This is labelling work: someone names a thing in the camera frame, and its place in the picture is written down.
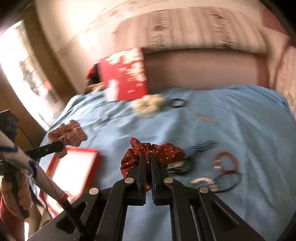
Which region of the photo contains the pearl bead bracelet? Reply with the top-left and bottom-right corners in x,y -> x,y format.
191,177 -> 220,192

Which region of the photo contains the red floral box lid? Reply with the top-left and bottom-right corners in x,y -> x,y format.
99,48 -> 149,102

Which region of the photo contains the light blue cloth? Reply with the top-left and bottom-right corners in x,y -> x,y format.
52,85 -> 295,240

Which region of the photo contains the small black hair tie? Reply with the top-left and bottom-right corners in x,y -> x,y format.
169,98 -> 187,108

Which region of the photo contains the white blue striped cable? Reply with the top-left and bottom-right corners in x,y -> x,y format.
0,129 -> 69,203

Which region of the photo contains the pink striped scrunchie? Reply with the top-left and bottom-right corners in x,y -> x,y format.
48,120 -> 88,158

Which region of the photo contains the black beaded bracelet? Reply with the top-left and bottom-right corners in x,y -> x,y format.
167,157 -> 194,175

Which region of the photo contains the striped floral pillow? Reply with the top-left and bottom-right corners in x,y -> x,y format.
112,6 -> 266,54

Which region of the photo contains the thin hair pin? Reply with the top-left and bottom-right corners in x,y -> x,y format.
195,114 -> 217,124

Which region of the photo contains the dark red dotted scrunchie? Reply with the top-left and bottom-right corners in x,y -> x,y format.
120,136 -> 186,193

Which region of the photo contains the cream scrunchie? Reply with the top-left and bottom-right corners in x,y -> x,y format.
130,94 -> 166,118

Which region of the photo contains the red tray box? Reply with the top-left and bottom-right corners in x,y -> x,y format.
38,146 -> 102,218

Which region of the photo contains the black cord necklace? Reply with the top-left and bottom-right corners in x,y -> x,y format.
214,170 -> 242,194

